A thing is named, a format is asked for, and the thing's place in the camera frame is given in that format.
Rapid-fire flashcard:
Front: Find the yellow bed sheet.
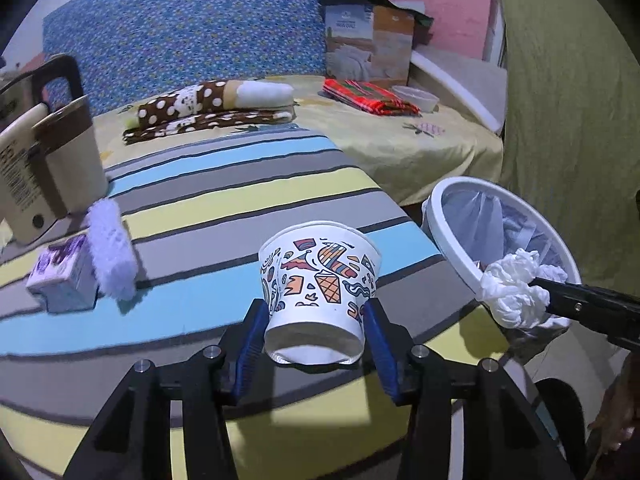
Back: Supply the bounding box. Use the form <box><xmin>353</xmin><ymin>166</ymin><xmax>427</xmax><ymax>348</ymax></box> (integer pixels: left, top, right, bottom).
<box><xmin>95</xmin><ymin>74</ymin><xmax>505</xmax><ymax>206</ymax></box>

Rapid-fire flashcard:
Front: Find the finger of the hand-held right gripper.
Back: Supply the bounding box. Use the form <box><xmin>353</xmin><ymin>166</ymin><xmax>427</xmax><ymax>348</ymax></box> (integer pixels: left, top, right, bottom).
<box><xmin>531</xmin><ymin>277</ymin><xmax>640</xmax><ymax>307</ymax></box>
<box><xmin>542</xmin><ymin>287</ymin><xmax>640</xmax><ymax>352</ymax></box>

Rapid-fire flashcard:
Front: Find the white bowl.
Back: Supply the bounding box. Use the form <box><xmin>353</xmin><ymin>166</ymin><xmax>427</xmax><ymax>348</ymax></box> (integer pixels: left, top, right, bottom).
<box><xmin>391</xmin><ymin>85</ymin><xmax>440</xmax><ymax>112</ymax></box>

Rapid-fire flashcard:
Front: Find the beige electric kettle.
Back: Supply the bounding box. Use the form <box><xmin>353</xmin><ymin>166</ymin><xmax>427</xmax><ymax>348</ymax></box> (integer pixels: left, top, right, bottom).
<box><xmin>0</xmin><ymin>104</ymin><xmax>63</xmax><ymax>246</ymax></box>

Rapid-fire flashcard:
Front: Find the red plaid cloth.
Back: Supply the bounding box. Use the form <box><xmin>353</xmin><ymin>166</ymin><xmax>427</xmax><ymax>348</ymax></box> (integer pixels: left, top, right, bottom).
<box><xmin>321</xmin><ymin>78</ymin><xmax>421</xmax><ymax>117</ymax></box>

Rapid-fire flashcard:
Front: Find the white bed frame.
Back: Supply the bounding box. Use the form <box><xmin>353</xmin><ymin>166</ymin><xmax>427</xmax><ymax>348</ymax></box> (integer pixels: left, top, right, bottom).
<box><xmin>410</xmin><ymin>47</ymin><xmax>508</xmax><ymax>136</ymax></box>

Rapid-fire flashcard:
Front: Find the striped bed sheet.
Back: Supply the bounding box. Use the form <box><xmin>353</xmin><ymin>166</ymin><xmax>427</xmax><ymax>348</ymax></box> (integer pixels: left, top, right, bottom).
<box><xmin>0</xmin><ymin>127</ymin><xmax>511</xmax><ymax>480</ymax></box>

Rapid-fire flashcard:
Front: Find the purple white small carton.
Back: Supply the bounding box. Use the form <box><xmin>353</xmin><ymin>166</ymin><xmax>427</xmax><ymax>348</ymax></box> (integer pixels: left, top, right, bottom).
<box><xmin>25</xmin><ymin>234</ymin><xmax>99</xmax><ymax>313</ymax></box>

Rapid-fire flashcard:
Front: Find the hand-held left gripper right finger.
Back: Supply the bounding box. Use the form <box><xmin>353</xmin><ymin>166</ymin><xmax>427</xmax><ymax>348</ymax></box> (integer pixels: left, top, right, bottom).
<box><xmin>362</xmin><ymin>300</ymin><xmax>576</xmax><ymax>480</ymax></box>

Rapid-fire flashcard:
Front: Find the printed cardboard box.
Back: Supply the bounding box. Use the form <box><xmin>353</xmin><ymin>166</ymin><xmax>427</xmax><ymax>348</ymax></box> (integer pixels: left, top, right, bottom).
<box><xmin>324</xmin><ymin>2</ymin><xmax>416</xmax><ymax>86</ymax></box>

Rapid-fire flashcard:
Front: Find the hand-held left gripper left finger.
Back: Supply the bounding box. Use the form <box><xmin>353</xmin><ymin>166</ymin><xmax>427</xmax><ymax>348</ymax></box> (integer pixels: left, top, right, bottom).
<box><xmin>62</xmin><ymin>299</ymin><xmax>271</xmax><ymax>480</ymax></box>

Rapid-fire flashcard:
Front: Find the white trash bin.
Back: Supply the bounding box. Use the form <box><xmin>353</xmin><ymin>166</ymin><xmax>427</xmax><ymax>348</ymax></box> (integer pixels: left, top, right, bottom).
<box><xmin>421</xmin><ymin>176</ymin><xmax>583</xmax><ymax>366</ymax></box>

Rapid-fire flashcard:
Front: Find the green curtain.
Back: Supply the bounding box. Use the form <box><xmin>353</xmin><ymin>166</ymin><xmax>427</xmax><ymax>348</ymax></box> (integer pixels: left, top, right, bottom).
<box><xmin>492</xmin><ymin>0</ymin><xmax>640</xmax><ymax>296</ymax></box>

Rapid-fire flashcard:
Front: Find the beige brown mug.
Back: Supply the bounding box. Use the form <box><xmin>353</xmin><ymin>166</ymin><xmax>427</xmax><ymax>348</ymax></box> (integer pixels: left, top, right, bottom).
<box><xmin>32</xmin><ymin>95</ymin><xmax>110</xmax><ymax>213</ymax></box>

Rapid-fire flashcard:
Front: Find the patterned paper cup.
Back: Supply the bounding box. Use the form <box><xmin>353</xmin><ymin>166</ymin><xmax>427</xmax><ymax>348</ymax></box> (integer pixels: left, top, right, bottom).
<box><xmin>257</xmin><ymin>220</ymin><xmax>382</xmax><ymax>367</ymax></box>

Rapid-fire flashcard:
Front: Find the brown polka dot blanket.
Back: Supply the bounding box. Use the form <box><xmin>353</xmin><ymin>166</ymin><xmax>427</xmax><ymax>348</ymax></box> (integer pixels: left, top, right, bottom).
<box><xmin>122</xmin><ymin>79</ymin><xmax>296</xmax><ymax>145</ymax></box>

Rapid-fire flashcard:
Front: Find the white tissue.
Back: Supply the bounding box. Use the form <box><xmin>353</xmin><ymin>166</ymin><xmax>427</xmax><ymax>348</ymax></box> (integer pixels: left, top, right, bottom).
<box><xmin>480</xmin><ymin>247</ymin><xmax>568</xmax><ymax>330</ymax></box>

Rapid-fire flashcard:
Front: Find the person's right hand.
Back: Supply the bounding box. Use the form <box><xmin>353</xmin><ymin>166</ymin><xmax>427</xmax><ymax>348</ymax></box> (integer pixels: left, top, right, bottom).
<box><xmin>587</xmin><ymin>355</ymin><xmax>640</xmax><ymax>461</ymax></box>

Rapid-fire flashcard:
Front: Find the blue floral mattress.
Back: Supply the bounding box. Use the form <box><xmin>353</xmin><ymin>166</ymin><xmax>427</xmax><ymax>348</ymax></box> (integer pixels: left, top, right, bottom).
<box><xmin>42</xmin><ymin>0</ymin><xmax>376</xmax><ymax>116</ymax></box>

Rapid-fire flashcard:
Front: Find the steel kettle black handle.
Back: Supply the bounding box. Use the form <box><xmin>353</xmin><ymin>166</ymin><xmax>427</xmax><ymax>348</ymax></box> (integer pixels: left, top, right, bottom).
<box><xmin>0</xmin><ymin>54</ymin><xmax>86</xmax><ymax>111</ymax></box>

